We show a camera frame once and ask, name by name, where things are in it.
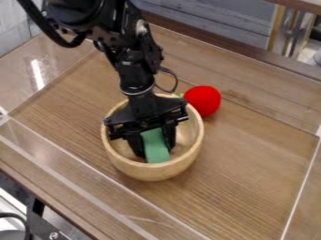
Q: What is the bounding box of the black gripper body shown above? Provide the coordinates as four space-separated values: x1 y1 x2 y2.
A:
105 92 189 140

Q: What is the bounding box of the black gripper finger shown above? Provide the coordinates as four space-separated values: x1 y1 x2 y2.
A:
127 134 146 158
162 122 177 150

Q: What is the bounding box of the green stick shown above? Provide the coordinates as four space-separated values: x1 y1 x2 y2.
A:
141 128 171 163

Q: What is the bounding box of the brown wooden bowl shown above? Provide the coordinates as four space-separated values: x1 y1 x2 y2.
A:
101 106 205 182

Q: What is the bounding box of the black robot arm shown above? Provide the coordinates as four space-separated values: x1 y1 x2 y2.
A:
44 0 189 158

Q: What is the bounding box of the red plush tomato toy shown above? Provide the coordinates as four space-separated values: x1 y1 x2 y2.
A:
170 85 222 118

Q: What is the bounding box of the clear acrylic front panel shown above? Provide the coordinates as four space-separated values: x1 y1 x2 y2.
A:
0 108 210 240

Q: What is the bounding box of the black table leg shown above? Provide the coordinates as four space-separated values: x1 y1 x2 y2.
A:
28 198 46 217

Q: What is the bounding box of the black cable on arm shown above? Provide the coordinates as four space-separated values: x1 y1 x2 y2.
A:
154 66 180 94

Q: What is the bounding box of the gold metal chair frame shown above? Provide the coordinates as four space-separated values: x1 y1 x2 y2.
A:
266 0 321 58

